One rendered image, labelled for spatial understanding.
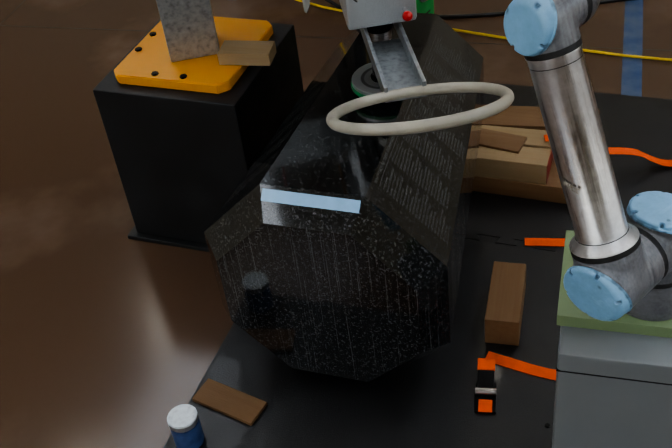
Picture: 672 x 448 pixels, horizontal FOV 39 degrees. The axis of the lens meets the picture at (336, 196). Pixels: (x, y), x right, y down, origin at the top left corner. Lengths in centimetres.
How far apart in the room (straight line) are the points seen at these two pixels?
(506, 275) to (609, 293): 145
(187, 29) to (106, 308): 114
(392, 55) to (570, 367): 113
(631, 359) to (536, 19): 86
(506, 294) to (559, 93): 160
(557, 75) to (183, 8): 195
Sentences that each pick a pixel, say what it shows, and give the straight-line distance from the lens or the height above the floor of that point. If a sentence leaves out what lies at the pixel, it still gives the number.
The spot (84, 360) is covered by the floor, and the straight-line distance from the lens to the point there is 367.
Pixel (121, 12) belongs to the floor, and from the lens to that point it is 594.
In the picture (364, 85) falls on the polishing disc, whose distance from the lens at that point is 314.
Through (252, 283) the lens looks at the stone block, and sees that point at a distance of 306.
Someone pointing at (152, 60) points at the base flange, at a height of 78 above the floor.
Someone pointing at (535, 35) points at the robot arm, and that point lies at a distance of 186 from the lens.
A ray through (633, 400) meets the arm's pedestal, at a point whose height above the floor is 72.
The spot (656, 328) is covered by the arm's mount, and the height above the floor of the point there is 88.
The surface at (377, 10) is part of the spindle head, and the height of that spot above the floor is 119.
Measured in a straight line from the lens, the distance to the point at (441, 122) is 224.
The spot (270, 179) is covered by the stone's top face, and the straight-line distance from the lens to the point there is 288.
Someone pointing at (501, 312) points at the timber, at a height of 14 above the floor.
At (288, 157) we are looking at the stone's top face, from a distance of 295.
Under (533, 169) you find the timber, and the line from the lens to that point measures 391.
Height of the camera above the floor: 256
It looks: 39 degrees down
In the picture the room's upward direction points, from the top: 8 degrees counter-clockwise
